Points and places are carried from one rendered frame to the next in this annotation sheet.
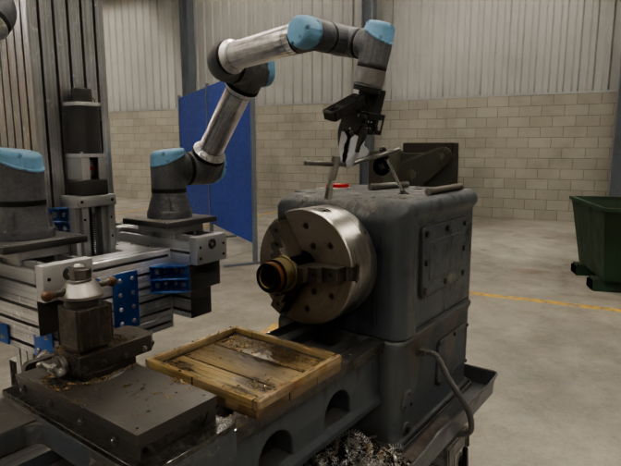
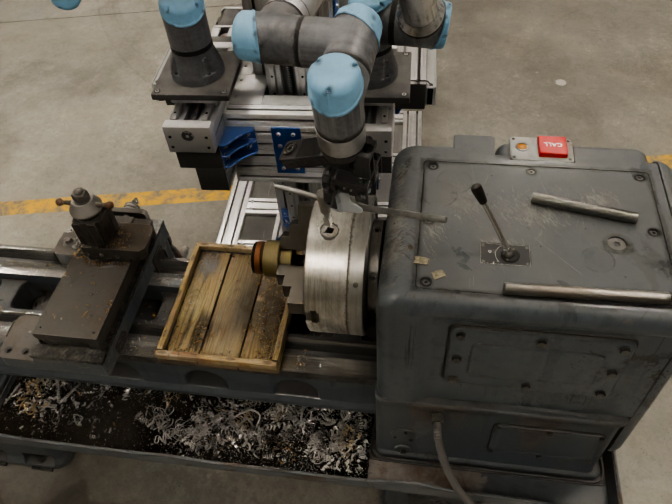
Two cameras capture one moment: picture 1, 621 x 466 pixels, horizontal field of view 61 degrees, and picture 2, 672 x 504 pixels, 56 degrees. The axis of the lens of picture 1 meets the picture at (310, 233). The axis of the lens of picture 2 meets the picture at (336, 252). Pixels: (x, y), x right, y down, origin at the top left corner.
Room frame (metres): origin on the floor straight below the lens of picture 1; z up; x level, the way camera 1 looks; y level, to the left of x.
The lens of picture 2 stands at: (1.03, -0.83, 2.18)
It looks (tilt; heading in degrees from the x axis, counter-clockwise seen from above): 50 degrees down; 65
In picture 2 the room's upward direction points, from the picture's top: 5 degrees counter-clockwise
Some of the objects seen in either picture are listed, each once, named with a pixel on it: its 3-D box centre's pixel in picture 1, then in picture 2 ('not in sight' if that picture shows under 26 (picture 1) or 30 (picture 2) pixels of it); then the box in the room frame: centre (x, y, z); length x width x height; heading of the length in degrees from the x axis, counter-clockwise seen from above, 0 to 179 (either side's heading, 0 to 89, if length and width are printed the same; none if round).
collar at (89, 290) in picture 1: (80, 288); (84, 203); (0.96, 0.43, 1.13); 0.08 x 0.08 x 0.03
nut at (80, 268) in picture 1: (79, 271); (79, 194); (0.96, 0.43, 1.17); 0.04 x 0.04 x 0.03
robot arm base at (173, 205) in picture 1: (169, 202); (370, 57); (1.79, 0.48, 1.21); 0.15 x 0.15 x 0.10
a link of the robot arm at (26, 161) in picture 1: (17, 174); (184, 16); (1.38, 0.77, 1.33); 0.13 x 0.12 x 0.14; 77
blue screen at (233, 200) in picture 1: (209, 163); not in sight; (8.10, 1.55, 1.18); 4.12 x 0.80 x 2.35; 25
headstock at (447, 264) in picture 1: (380, 248); (518, 276); (1.74, -0.24, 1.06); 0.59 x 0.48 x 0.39; 143
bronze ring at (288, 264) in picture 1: (279, 274); (274, 258); (1.29, 0.08, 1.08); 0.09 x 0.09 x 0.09; 53
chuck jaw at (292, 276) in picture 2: (324, 273); (298, 292); (1.30, -0.04, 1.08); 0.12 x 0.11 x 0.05; 53
